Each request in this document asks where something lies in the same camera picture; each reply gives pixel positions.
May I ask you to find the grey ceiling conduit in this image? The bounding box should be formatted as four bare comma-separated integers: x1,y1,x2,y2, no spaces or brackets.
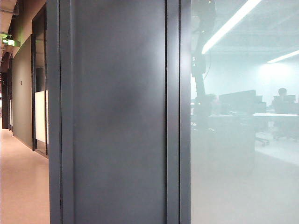
0,4,20,16

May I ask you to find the white frosted door pane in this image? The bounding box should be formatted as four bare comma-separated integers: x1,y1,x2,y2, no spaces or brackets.
35,90,49,143

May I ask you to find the green illuminated exit sign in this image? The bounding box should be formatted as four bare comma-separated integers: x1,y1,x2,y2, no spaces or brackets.
1,34,21,47

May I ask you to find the dark corridor door frame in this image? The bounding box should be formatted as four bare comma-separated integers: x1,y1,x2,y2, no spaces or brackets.
31,4,49,156

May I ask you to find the frosted glass partition pane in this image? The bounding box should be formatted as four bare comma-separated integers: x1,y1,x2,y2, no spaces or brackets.
190,0,299,224

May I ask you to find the dark grey metal column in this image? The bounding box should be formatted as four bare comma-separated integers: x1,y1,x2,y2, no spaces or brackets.
46,0,192,224

